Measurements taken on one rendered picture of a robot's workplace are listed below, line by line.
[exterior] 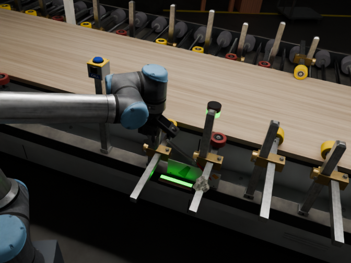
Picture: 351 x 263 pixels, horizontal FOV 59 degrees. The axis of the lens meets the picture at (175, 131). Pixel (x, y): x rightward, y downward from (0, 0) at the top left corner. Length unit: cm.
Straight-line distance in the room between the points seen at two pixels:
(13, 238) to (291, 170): 126
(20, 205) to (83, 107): 58
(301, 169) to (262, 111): 36
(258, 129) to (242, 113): 14
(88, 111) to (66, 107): 6
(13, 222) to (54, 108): 52
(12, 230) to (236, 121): 109
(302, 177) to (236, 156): 34
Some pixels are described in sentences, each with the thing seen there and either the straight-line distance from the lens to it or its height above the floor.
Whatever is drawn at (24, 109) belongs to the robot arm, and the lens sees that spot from 89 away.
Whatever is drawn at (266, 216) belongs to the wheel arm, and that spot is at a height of 96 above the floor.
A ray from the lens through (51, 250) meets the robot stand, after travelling 148.
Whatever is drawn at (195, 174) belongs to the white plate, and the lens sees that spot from 149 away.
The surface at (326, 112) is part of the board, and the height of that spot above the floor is 90.
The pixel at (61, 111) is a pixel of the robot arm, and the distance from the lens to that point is 89.
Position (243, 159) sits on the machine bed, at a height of 73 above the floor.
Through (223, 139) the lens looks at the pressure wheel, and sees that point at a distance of 147.
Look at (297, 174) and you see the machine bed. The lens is 169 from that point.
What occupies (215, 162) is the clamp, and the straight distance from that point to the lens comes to 140.
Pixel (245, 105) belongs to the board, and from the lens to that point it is 175.
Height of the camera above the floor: 185
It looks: 40 degrees down
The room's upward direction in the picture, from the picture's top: 6 degrees clockwise
